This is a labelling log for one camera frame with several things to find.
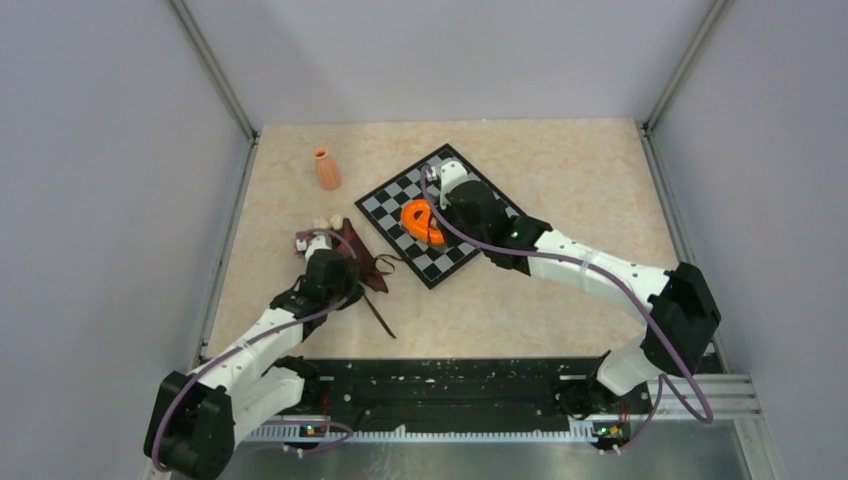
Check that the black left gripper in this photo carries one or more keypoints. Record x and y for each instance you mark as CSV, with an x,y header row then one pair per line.
x,y
356,295

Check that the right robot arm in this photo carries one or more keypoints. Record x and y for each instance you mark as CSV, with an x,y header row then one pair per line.
x,y
676,305

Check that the aluminium frame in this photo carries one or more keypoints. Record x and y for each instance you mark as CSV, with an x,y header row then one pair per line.
x,y
760,458

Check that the black white chessboard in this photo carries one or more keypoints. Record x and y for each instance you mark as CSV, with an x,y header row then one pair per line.
x,y
383,205

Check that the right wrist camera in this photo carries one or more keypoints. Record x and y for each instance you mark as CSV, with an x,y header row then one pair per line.
x,y
447,175

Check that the brown ribbon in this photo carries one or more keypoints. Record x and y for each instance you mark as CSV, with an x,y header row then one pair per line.
x,y
376,270

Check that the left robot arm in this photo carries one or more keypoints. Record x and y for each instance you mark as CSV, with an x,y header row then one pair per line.
x,y
200,417

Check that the peach ribbed vase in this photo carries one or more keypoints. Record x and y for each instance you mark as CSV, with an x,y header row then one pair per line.
x,y
326,170

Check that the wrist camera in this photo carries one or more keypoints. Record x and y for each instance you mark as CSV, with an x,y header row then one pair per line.
x,y
447,175
308,244

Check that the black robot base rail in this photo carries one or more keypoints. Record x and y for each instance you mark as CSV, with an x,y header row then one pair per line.
x,y
460,396

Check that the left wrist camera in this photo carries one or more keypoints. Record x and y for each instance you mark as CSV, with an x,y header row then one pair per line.
x,y
308,244

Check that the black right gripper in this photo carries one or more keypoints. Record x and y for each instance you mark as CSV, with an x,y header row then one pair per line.
x,y
447,209

